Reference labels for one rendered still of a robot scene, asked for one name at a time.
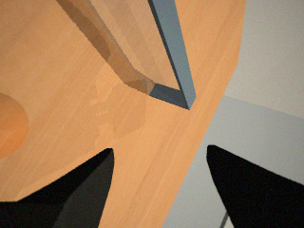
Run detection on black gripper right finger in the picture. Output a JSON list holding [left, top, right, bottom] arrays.
[[206, 144, 304, 228]]

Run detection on clear glass corner walls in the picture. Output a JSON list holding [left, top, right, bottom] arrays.
[[85, 0, 186, 107]]

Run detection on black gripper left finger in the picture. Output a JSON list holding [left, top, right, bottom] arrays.
[[0, 148, 115, 228]]

